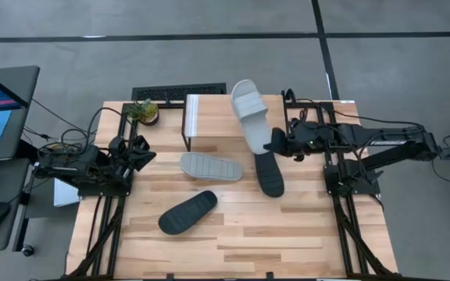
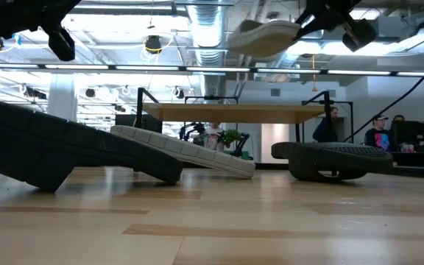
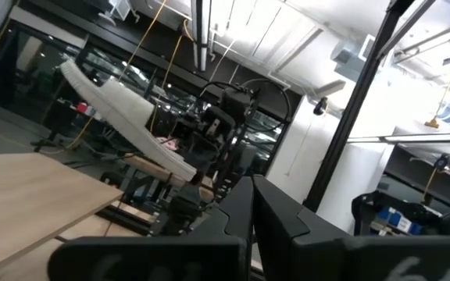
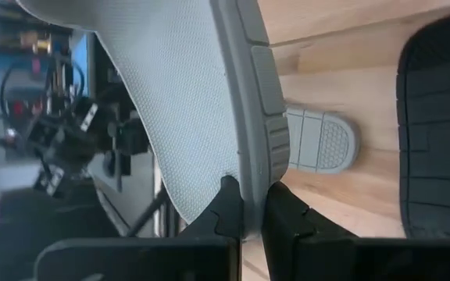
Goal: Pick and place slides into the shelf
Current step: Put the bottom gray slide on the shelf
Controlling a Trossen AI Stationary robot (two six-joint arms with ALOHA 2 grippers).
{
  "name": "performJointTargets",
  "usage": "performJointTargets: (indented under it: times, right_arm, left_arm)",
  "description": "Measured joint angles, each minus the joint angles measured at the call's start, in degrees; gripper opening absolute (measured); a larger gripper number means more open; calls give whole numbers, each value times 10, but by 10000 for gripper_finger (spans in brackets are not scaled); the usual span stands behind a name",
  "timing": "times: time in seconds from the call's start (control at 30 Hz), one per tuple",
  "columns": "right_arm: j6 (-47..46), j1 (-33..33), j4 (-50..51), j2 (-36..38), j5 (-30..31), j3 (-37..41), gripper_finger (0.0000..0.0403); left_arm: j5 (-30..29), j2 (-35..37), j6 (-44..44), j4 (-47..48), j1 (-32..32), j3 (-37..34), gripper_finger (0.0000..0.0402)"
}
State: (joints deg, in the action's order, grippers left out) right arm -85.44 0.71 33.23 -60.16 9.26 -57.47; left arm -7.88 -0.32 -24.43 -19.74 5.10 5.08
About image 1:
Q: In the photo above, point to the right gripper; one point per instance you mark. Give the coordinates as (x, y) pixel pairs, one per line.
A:
(307, 142)

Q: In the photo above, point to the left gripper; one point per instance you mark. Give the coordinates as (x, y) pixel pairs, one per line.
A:
(123, 156)

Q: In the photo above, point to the black slide sandal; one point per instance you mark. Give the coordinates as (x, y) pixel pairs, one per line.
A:
(188, 212)
(270, 175)

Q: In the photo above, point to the grey slide sandal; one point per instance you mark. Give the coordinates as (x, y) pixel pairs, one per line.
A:
(250, 117)
(209, 166)

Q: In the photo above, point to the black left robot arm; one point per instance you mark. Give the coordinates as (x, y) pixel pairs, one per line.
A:
(80, 166)

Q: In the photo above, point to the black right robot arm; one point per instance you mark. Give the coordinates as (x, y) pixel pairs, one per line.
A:
(404, 136)

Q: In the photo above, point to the wooden shelf black legs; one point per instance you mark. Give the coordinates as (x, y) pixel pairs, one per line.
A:
(213, 117)

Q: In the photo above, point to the potted succulent plant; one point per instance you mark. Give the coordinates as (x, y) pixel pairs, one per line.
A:
(145, 113)

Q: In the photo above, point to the black keyboard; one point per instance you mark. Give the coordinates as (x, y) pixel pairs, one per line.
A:
(170, 91)

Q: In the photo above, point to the white box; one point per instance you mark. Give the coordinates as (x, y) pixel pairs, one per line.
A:
(64, 195)

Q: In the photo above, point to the black caster wheel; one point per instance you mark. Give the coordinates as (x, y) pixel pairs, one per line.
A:
(27, 250)

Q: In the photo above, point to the grey desk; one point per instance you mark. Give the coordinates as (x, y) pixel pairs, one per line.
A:
(10, 234)

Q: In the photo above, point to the black aluminium table frame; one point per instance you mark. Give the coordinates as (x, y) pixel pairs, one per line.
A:
(311, 104)

